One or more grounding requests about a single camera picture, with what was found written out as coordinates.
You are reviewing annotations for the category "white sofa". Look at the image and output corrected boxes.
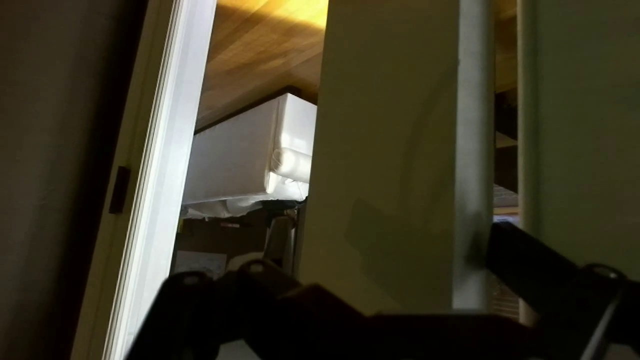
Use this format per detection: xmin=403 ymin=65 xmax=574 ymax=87
xmin=181 ymin=90 xmax=319 ymax=217

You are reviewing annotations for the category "black door hinge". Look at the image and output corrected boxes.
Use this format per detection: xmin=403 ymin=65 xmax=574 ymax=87
xmin=107 ymin=163 xmax=134 ymax=216

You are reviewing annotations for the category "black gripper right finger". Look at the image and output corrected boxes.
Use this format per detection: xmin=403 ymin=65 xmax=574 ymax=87
xmin=485 ymin=222 xmax=640 ymax=360

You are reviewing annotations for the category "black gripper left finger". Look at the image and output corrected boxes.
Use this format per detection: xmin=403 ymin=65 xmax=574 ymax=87
xmin=126 ymin=258 xmax=376 ymax=360

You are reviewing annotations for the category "white door frame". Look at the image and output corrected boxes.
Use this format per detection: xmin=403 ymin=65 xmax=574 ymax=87
xmin=67 ymin=0 xmax=220 ymax=360

